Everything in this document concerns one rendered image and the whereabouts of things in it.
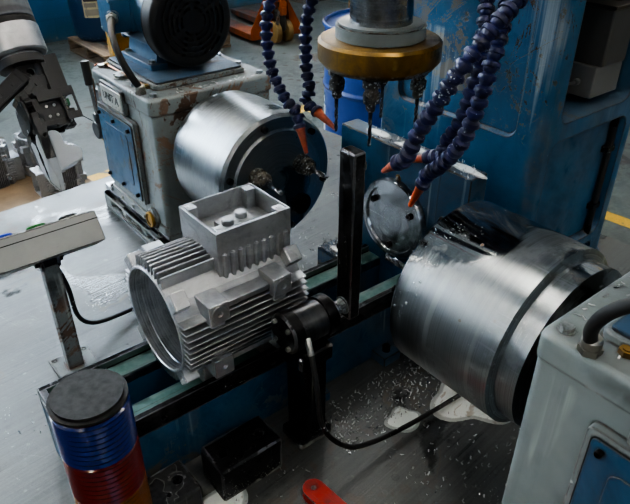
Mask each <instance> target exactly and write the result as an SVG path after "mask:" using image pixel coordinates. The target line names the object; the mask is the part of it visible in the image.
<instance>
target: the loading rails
mask: <svg viewBox="0 0 630 504"><path fill-rule="evenodd" d="M337 264H338V256H337V257H334V258H332V259H330V260H327V261H325V262H323V263H321V264H318V265H316V266H314V267H312V268H309V269H307V270H305V271H302V272H303V273H304V274H305V275H306V277H304V279H305V280H306V281H307V282H308V283H306V284H305V285H306V286H307V287H308V288H309V289H307V290H306V291H307V292H308V293H309V295H307V297H308V298H309V297H311V296H313V295H316V294H318V293H324V294H326V295H327V296H329V297H330V298H331V299H332V300H333V301H336V298H337ZM361 264H362V272H361V276H360V298H359V315H358V316H356V317H354V318H352V319H350V320H348V319H347V318H346V317H344V316H343V315H342V314H340V316H341V326H340V329H339V331H337V332H336V333H334V334H332V335H330V336H328V337H325V338H326V339H327V340H329V341H330V342H331V343H332V344H333V354H332V357H331V358H329V359H328V360H326V383H328V382H330V381H332V380H333V379H335V378H337V377H339V376H340V375H342V374H344V373H346V372H347V371H349V370H351V369H353V368H354V367H356V366H358V365H360V364H361V363H363V362H365V361H367V360H368V359H370V358H372V359H374V360H375V361H376V362H378V363H379V364H380V365H381V366H383V367H386V366H387V365H389V364H391V363H393V362H394V361H396V360H398V359H399V358H400V351H399V350H398V348H397V347H395V346H394V345H395V344H394V341H393V339H392V335H391V330H390V310H391V303H392V298H393V294H394V293H393V292H392V288H393V286H394V285H396V284H397V281H398V279H399V276H400V274H401V273H400V274H398V275H396V276H394V277H392V278H390V279H387V280H385V281H383V282H381V283H379V284H378V282H379V266H380V265H379V264H380V257H378V256H377V255H375V254H374V253H372V252H370V251H369V245H367V244H364V245H362V253H361ZM234 366H235V370H234V371H232V372H230V373H228V374H226V375H224V376H222V377H220V378H218V379H216V378H215V377H212V378H210V379H208V380H206V381H204V382H203V381H202V380H201V379H200V378H197V379H195V380H193V381H191V382H189V383H187V384H185V385H182V384H181V382H180V380H177V381H176V379H173V377H172V376H170V374H168V373H167V370H166V371H165V370H164V367H161V363H158V359H156V358H155V355H154V354H153V353H152V350H151V347H150V345H149V344H148V342H147V340H146V341H143V342H141V343H139V344H137V345H134V346H132V347H130V348H127V349H125V350H123V351H121V352H118V353H116V354H114V355H112V356H109V357H107V358H105V359H102V360H100V361H98V362H96V363H93V364H91V365H89V366H87V367H84V368H82V369H80V370H77V371H75V372H73V373H71V374H68V375H66V376H64V377H62V378H59V379H57V380H55V381H52V382H50V383H48V384H46V385H43V386H41V387H39V388H37V392H38V395H39V398H40V401H41V404H42V407H43V410H44V414H45V417H46V420H47V423H48V426H49V430H50V433H51V436H52V439H53V442H54V445H55V449H56V451H57V453H58V454H59V457H60V458H61V455H60V452H59V448H58V445H57V442H56V438H55V436H54V432H53V429H52V426H51V423H50V419H49V416H48V413H47V410H46V401H47V397H48V395H49V394H50V392H51V391H52V389H53V388H54V387H55V386H56V385H57V384H58V383H59V382H61V381H62V380H63V379H65V378H66V377H68V376H70V375H72V374H74V373H76V372H79V371H83V370H87V369H95V368H96V369H108V370H112V371H115V372H117V373H119V374H120V375H122V376H123V377H124V378H125V380H126V382H127V384H128V390H129V394H130V399H131V403H132V408H133V413H134V418H135V422H136V427H137V431H138V436H139V441H140V446H141V451H142V456H143V460H144V465H145V470H146V475H147V478H148V477H150V476H152V475H154V474H155V473H157V472H158V471H160V470H161V469H163V468H165V467H167V466H169V465H170V464H172V463H174V462H176V461H177V460H181V461H182V462H183V464H186V463H187V462H189V461H191V460H193V459H195V458H196V457H198V456H200V455H201V448H202V447H203V446H204V445H206V444H208V443H209V442H211V441H213V440H215V439H217V438H218V437H220V436H222V435H225V434H226V433H228V432H229V431H231V430H233V429H235V428H236V427H238V426H240V425H242V424H243V423H245V422H247V421H249V420H250V419H252V418H254V417H256V416H260V417H261V418H262V419H265V418H267V417H268V416H270V415H272V414H274V413H275V412H277V411H279V410H281V409H282V408H284V407H286V406H288V376H287V362H286V361H285V360H284V359H283V358H282V357H280V347H279V348H277V349H276V348H275V347H274V346H273V347H271V348H269V349H267V350H265V351H263V352H261V353H260V352H259V351H258V350H257V349H256V348H254V349H252V350H250V351H248V352H246V353H244V354H242V355H240V356H238V357H236V358H234ZM61 460H62V458H61Z"/></svg>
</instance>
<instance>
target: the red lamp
mask: <svg viewBox="0 0 630 504"><path fill-rule="evenodd" d="M62 461H63V459H62ZM63 464H64V468H65V471H66V474H67V477H68V481H69V484H70V487H71V490H72V493H73V496H74V497H75V499H76V500H77V501H78V502H80V503H81V504H119V503H121V502H123V501H125V500H126V499H128V498H129V497H130V496H132V495H133V494H134V493H135V492H136V491H137V490H138V488H139V487H140V486H141V484H142V482H143V480H144V477H145V465H144V460H143V456H142V451H141V446H140V441H139V436H138V431H137V440H136V443H135V445H134V446H133V448H132V449H131V451H130V452H129V453H128V454H127V455H126V456H125V457H124V458H122V459H121V460H120V461H118V462H117V463H115V464H113V465H111V466H108V467H106V468H102V469H98V470H89V471H88V470H78V469H75V468H73V467H70V466H69V465H67V464H66V463H65V462H64V461H63Z"/></svg>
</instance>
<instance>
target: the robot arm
mask: <svg viewBox="0 0 630 504"><path fill-rule="evenodd" d="M47 51H48V50H47V46H46V44H45V41H44V39H43V36H42V34H41V31H40V29H39V26H38V24H37V22H36V20H35V17H34V15H33V12H32V10H31V7H30V5H29V2H28V0H0V75H1V76H3V77H6V78H5V79H4V80H3V81H2V82H1V83H0V112H1V111H2V110H3V109H4V108H5V107H6V106H7V105H8V104H9V103H10V102H11V101H12V100H13V99H14V101H13V103H12V106H13V107H14V108H15V109H16V110H15V112H16V117H17V119H18V122H19V125H20V128H21V130H22V132H23V134H24V135H25V136H26V139H27V142H28V144H29V147H30V149H31V151H32V153H33V155H34V157H35V159H36V161H37V163H38V165H39V167H40V168H41V169H42V171H43V173H44V175H45V176H46V177H47V179H48V180H49V182H50V183H51V184H52V185H53V186H54V187H56V188H57V189H58V190H59V191H64V190H65V186H64V181H63V177H62V173H63V172H65V171H66V170H68V169H70V168H71V167H73V166H75V165H76V164H77V163H78V161H79V160H81V159H82V157H83V152H82V150H81V148H80V147H78V146H74V145H68V144H66V143H65V142H64V141H63V138H62V136H61V134H60V133H64V132H65V130H68V129H72V128H75V126H76V125H77V123H76V122H75V119H74V118H78V117H82V116H83V114H82V111H81V109H80V106H79V104H78V101H77V98H76V96H75V93H74V91H73V88H72V86H71V85H67V82H66V80H65V77H64V75H63V72H62V69H61V67H60V64H59V62H58V59H57V57H56V54H55V53H51V54H46V53H47ZM71 94H72V96H73V98H74V101H75V103H76V106H77V109H78V110H75V108H74V107H72V108H70V107H69V106H70V105H71V104H70V101H69V99H68V98H67V99H66V96H67V95H71Z"/></svg>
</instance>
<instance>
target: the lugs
mask: <svg viewBox="0 0 630 504"><path fill-rule="evenodd" d="M141 252H142V250H141V249H140V250H137V251H134V252H132V253H129V254H127V255H126V257H125V258H124V261H125V263H126V265H127V267H128V269H129V271H130V270H131V268H132V267H134V265H136V260H135V254H138V253H141ZM280 256H281V258H282V261H283V263H284V265H285V267H288V266H290V265H292V264H295V263H297V262H298V261H300V260H301V259H302V256H301V253H300V251H299V249H298V247H297V245H296V244H295V243H294V244H291V245H289V246H286V247H284V248H283V249H281V251H280ZM165 300H166V302H167V304H168V306H169V309H170V311H171V313H172V315H176V314H178V313H180V312H183V311H185V310H187V309H188V308H189V307H191V303H190V301H189V299H188V297H187V295H186V293H185V291H184V289H181V290H178V291H176V292H174V293H171V294H169V295H168V296H167V297H166V298H165ZM137 329H138V331H139V333H140V335H141V337H142V340H143V341H145V340H146V338H145V336H144V334H143V332H142V330H141V327H140V325H138V326H137ZM177 375H178V377H179V380H180V382H181V384H182V385H185V384H187V383H189V382H191V381H193V380H195V379H197V378H199V377H200V374H199V372H198V370H197V371H195V372H193V373H191V374H190V373H189V372H188V371H187V370H186V369H184V370H180V371H179V372H177Z"/></svg>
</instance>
